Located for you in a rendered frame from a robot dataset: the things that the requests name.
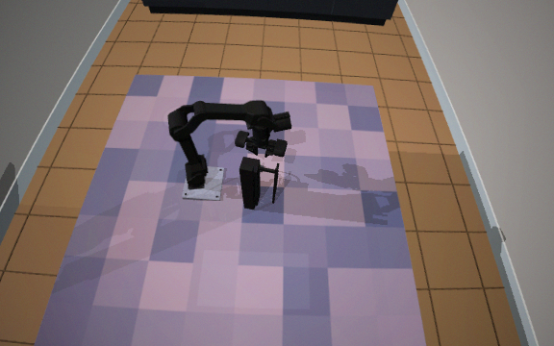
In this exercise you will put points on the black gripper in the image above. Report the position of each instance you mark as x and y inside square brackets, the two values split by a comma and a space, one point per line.
[273, 147]

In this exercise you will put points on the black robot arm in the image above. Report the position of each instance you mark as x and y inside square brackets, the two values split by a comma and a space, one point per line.
[257, 115]

